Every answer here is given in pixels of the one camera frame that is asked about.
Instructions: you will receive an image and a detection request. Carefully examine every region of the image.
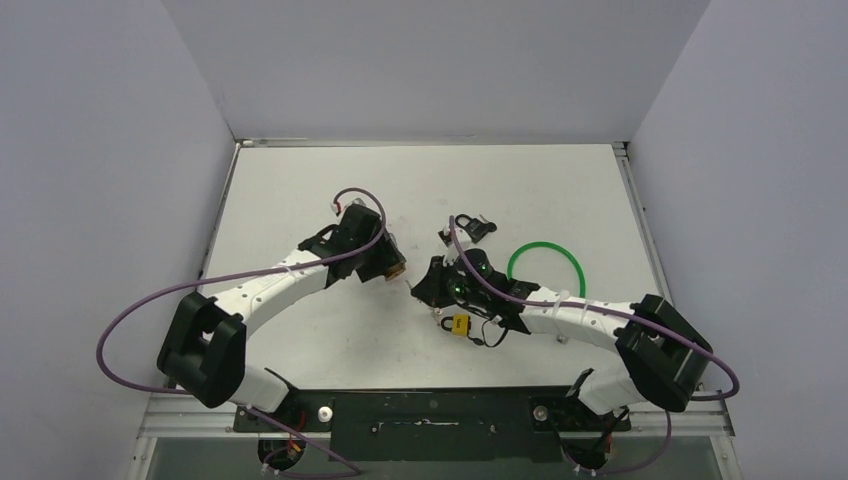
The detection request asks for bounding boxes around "brass padlock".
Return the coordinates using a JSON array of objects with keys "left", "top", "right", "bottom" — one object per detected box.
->
[{"left": 383, "top": 262, "right": 406, "bottom": 281}]

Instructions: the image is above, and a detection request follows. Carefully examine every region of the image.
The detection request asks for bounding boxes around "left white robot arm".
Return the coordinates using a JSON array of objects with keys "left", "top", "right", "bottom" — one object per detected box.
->
[{"left": 156, "top": 203, "right": 405, "bottom": 431}]

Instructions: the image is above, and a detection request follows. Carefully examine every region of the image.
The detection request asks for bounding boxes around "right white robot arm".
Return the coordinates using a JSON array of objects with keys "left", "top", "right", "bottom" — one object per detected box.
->
[{"left": 411, "top": 249, "right": 712, "bottom": 429}]

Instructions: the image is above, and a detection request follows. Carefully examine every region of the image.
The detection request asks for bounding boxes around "yellow black padlock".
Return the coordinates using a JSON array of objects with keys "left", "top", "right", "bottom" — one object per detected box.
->
[{"left": 440, "top": 314, "right": 471, "bottom": 337}]

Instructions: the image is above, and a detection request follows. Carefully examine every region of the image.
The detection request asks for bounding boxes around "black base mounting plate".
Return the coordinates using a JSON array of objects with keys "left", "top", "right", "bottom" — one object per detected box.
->
[{"left": 234, "top": 386, "right": 631, "bottom": 463}]

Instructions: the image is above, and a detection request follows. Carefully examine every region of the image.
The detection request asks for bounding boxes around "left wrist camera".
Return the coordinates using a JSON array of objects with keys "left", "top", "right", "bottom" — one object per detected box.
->
[{"left": 331, "top": 197, "right": 367, "bottom": 216}]

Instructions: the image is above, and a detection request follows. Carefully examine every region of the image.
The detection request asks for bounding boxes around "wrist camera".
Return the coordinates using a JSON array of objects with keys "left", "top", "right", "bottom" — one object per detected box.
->
[
  {"left": 331, "top": 197, "right": 367, "bottom": 216},
  {"left": 437, "top": 226, "right": 468, "bottom": 258}
]

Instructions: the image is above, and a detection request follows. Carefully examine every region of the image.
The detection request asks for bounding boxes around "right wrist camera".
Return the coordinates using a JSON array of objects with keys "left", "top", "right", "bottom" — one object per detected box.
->
[{"left": 437, "top": 226, "right": 468, "bottom": 258}]

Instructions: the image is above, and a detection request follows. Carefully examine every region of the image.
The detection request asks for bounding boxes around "green cable lock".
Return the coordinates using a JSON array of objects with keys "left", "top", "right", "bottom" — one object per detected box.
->
[{"left": 506, "top": 241, "right": 588, "bottom": 297}]

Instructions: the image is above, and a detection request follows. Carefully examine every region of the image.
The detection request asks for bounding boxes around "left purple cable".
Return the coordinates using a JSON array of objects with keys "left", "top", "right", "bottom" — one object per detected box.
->
[{"left": 96, "top": 187, "right": 388, "bottom": 396}]

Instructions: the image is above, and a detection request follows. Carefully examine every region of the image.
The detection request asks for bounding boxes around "purple cable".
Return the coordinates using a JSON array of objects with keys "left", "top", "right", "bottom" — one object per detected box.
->
[
  {"left": 96, "top": 187, "right": 388, "bottom": 396},
  {"left": 447, "top": 214, "right": 741, "bottom": 403}
]

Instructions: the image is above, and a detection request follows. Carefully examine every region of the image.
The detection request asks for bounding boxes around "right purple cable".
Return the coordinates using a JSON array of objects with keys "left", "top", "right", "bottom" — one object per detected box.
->
[{"left": 447, "top": 214, "right": 741, "bottom": 403}]

